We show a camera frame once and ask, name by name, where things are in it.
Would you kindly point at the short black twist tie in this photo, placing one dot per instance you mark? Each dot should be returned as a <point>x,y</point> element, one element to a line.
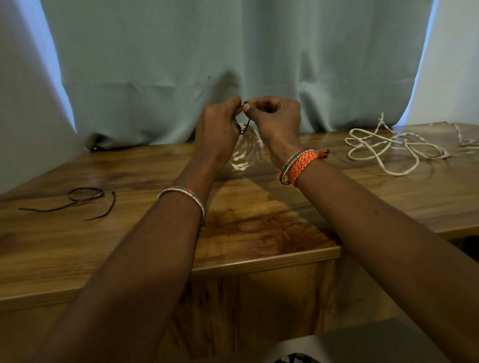
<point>110,209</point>

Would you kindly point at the wooden desk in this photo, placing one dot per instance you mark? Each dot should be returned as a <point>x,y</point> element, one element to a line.
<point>262,232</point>

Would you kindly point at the person's left forearm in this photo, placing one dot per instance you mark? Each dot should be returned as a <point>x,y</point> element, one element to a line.
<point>131,284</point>

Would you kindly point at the long black twist tie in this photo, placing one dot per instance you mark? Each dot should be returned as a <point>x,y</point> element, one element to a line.
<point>75,203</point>

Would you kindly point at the black twist ties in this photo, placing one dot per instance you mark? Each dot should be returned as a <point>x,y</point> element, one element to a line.
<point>244,129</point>

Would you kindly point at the wooden drawer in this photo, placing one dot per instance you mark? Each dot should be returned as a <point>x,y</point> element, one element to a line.
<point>467,247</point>

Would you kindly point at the silver beaded bangle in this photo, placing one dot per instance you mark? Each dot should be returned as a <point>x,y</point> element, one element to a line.
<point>183,190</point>

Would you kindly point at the person's right hand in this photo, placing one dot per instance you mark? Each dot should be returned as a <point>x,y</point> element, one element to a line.
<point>278,127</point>

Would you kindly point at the teal fabric curtain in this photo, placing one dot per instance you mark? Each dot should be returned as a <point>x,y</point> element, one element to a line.
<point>224,45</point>

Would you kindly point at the person's left hand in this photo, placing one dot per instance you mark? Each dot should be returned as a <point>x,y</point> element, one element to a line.
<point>217,131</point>

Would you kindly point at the person's right forearm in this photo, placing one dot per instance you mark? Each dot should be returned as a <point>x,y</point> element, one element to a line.
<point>393,243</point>

